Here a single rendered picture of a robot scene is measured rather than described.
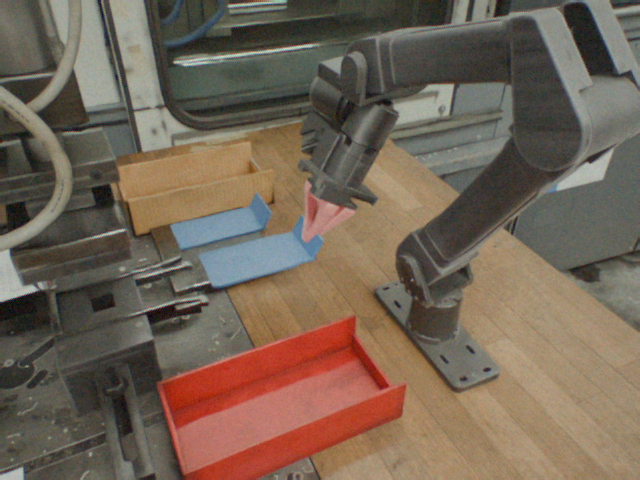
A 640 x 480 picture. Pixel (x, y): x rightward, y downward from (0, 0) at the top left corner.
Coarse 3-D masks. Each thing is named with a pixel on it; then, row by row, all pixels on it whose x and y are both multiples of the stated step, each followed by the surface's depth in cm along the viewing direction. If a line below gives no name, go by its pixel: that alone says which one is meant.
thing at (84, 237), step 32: (96, 128) 62; (0, 160) 59; (32, 160) 56; (96, 160) 56; (0, 192) 54; (32, 192) 55; (96, 192) 59; (64, 224) 55; (96, 224) 55; (32, 256) 52; (64, 256) 53; (96, 256) 54; (128, 256) 56
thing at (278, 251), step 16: (272, 240) 78; (288, 240) 78; (320, 240) 73; (208, 256) 75; (224, 256) 75; (256, 256) 75; (272, 256) 75; (288, 256) 75; (304, 256) 75; (208, 272) 72; (224, 272) 72; (240, 272) 72; (256, 272) 72
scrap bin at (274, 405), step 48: (336, 336) 71; (192, 384) 64; (240, 384) 68; (288, 384) 69; (336, 384) 69; (384, 384) 67; (192, 432) 63; (240, 432) 63; (288, 432) 57; (336, 432) 61
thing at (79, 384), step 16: (96, 304) 70; (112, 304) 71; (144, 352) 64; (96, 368) 63; (144, 368) 66; (160, 368) 67; (64, 384) 62; (80, 384) 63; (96, 384) 64; (144, 384) 67; (80, 400) 64; (96, 400) 65
